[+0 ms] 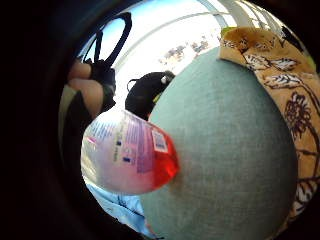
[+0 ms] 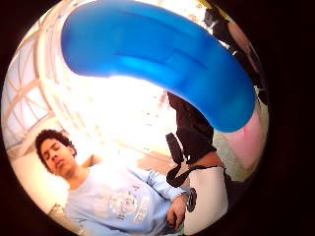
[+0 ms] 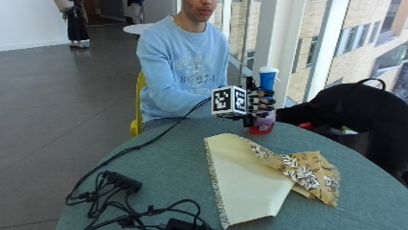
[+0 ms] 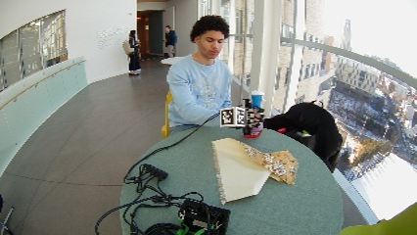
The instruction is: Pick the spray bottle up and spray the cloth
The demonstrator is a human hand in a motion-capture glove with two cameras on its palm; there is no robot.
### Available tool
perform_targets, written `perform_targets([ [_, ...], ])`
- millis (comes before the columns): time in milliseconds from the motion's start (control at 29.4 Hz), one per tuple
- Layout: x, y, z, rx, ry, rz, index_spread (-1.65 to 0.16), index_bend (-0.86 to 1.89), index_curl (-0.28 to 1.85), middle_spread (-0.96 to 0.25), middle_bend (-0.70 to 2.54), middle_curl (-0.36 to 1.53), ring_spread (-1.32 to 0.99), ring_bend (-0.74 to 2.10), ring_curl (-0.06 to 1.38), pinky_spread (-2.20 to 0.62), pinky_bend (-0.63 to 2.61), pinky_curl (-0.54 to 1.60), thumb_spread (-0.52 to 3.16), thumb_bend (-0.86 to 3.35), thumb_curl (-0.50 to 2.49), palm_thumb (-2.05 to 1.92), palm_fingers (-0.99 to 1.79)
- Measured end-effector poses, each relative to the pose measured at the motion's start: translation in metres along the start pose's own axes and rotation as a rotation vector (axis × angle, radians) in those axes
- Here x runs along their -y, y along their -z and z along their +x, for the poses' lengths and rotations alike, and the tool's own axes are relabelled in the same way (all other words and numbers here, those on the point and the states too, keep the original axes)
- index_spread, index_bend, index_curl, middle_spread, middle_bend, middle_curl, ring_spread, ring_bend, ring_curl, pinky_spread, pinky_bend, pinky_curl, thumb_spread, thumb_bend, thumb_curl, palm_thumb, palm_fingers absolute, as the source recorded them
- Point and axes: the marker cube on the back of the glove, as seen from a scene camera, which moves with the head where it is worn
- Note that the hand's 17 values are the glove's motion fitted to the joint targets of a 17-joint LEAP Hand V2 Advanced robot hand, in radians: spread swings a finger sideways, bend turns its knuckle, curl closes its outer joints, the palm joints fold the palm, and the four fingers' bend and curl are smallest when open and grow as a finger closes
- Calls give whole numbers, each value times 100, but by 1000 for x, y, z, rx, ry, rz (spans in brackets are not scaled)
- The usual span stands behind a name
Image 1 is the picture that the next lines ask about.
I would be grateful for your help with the white window frame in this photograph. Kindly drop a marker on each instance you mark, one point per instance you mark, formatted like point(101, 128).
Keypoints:
point(186, 20)

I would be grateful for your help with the the person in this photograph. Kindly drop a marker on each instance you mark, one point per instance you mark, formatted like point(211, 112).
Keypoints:
point(123, 208)

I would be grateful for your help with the clear bottle with red liquid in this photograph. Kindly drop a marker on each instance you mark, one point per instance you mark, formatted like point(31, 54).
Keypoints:
point(133, 156)

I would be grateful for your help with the orange floral patterned cloth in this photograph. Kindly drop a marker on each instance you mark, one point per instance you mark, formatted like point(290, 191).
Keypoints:
point(293, 100)

